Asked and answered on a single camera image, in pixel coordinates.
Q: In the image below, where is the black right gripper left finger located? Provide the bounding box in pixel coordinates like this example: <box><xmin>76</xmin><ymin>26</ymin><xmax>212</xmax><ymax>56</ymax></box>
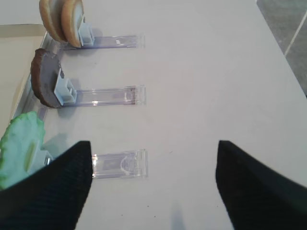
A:
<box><xmin>0</xmin><ymin>141</ymin><xmax>93</xmax><ymax>230</ymax></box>

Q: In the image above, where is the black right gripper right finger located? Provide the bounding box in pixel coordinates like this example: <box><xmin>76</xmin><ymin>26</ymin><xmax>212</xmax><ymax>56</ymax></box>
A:
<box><xmin>215</xmin><ymin>140</ymin><xmax>307</xmax><ymax>230</ymax></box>

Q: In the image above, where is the upright green lettuce leaf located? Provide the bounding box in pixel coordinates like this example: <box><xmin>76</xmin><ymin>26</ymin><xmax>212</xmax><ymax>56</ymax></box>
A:
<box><xmin>0</xmin><ymin>111</ymin><xmax>46</xmax><ymax>190</ymax></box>

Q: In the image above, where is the clear holder for lettuce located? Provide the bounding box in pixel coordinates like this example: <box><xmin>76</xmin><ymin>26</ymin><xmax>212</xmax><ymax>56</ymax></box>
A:
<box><xmin>26</xmin><ymin>141</ymin><xmax>148</xmax><ymax>181</ymax></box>

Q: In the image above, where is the upright brown meat patty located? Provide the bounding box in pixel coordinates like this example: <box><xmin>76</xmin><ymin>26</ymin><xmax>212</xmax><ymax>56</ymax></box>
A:
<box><xmin>31</xmin><ymin>48</ymin><xmax>61</xmax><ymax>108</ymax></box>

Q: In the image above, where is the clear holder for patty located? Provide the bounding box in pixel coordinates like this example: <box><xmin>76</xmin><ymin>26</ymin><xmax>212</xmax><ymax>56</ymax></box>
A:
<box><xmin>54</xmin><ymin>69</ymin><xmax>146</xmax><ymax>107</ymax></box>

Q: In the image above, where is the clear holder for buns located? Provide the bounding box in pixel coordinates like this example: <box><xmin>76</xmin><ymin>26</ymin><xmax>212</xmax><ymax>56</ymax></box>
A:
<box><xmin>59</xmin><ymin>16</ymin><xmax>145</xmax><ymax>51</ymax></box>

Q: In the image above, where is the bun slice outer right rack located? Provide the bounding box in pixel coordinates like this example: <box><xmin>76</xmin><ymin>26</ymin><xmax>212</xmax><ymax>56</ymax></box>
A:
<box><xmin>39</xmin><ymin>0</ymin><xmax>67</xmax><ymax>42</ymax></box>

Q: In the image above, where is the bun slice rack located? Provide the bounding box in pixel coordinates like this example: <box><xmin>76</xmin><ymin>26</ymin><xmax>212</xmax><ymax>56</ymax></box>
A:
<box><xmin>39</xmin><ymin>0</ymin><xmax>67</xmax><ymax>42</ymax></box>
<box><xmin>61</xmin><ymin>0</ymin><xmax>84</xmax><ymax>47</ymax></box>

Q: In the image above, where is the bun slice inner right rack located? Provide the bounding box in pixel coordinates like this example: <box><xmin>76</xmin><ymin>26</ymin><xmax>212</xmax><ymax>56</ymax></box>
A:
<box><xmin>61</xmin><ymin>0</ymin><xmax>84</xmax><ymax>47</ymax></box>

